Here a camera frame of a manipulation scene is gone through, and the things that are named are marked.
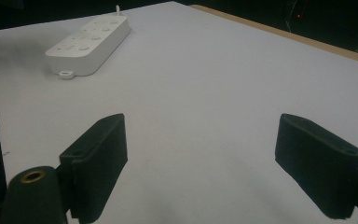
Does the small white plug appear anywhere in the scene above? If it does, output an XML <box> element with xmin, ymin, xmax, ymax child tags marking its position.
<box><xmin>58</xmin><ymin>70</ymin><xmax>76</xmax><ymax>80</ymax></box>

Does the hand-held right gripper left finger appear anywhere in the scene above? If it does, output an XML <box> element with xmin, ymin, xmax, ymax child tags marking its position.
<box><xmin>59</xmin><ymin>113</ymin><xmax>129</xmax><ymax>224</ymax></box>

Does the white power strip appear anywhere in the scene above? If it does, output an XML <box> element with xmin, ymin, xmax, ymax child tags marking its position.
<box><xmin>44</xmin><ymin>13</ymin><xmax>131</xmax><ymax>77</ymax></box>

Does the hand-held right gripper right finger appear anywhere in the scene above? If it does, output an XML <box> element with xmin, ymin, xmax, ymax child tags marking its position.
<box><xmin>274</xmin><ymin>113</ymin><xmax>358</xmax><ymax>220</ymax></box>

